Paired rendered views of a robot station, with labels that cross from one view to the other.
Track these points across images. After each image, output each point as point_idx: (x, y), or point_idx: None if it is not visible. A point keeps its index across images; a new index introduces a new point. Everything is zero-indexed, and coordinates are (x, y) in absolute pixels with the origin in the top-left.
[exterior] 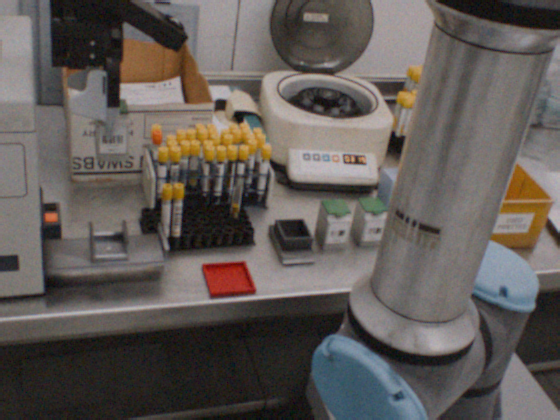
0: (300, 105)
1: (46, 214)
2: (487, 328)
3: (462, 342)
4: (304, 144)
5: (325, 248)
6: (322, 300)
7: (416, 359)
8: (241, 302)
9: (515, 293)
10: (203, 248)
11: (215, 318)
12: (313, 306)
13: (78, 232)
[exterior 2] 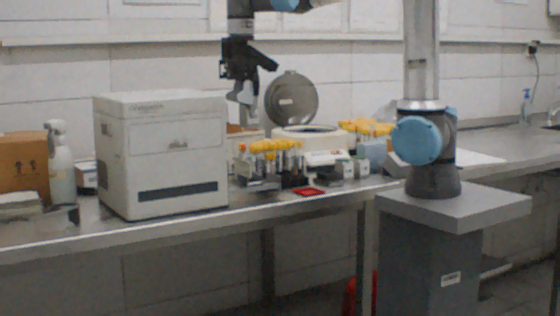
0: None
1: None
2: (446, 119)
3: (443, 106)
4: (309, 148)
5: (344, 180)
6: (356, 195)
7: (431, 112)
8: (320, 197)
9: (450, 107)
10: (287, 188)
11: (310, 208)
12: (352, 199)
13: None
